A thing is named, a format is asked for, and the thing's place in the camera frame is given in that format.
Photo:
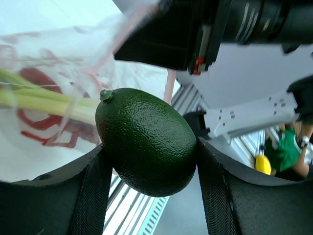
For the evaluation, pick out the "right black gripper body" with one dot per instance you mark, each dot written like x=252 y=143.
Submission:
x=187 y=34

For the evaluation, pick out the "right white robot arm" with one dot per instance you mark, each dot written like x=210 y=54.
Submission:
x=292 y=103

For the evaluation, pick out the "green celery stalk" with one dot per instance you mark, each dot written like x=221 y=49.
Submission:
x=16 y=91

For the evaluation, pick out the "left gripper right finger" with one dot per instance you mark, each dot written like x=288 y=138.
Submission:
x=239 y=200

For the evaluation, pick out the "green avocado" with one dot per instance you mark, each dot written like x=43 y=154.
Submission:
x=150 y=145

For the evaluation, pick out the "slotted cable duct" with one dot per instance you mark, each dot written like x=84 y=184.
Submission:
x=153 y=216

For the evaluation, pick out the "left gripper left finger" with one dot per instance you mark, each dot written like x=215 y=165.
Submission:
x=71 y=200

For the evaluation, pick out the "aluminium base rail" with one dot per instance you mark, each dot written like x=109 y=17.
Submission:
x=126 y=209

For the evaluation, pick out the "clear zip top bag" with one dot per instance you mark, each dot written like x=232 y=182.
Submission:
x=72 y=59

